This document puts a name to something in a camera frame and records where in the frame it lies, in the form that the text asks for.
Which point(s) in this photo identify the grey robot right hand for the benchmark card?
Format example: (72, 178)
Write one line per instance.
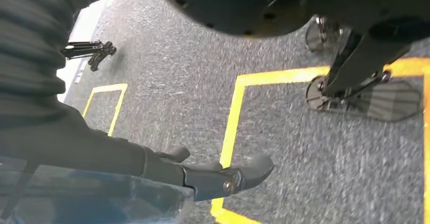
(84, 168)

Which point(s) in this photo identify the yellow floor tape square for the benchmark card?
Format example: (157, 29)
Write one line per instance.
(235, 115)
(107, 88)

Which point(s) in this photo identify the black and silver humanoid robot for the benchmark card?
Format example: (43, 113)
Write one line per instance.
(100, 53)

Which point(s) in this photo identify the black robot right leg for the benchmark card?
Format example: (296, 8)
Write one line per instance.
(235, 1)

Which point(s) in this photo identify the black robot left foot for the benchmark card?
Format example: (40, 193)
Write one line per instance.
(314, 38)

